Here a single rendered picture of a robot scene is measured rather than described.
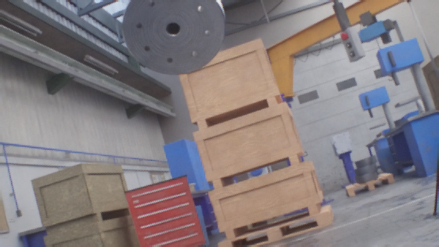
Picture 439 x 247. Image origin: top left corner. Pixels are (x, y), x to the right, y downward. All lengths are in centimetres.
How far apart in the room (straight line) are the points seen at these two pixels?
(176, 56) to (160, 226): 452
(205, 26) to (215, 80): 441
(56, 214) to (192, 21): 472
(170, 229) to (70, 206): 112
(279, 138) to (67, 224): 247
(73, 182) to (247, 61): 229
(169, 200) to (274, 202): 115
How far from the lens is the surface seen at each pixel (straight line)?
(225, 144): 521
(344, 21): 197
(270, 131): 515
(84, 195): 531
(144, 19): 95
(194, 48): 96
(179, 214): 544
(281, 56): 869
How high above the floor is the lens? 53
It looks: 10 degrees up
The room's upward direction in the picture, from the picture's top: 17 degrees counter-clockwise
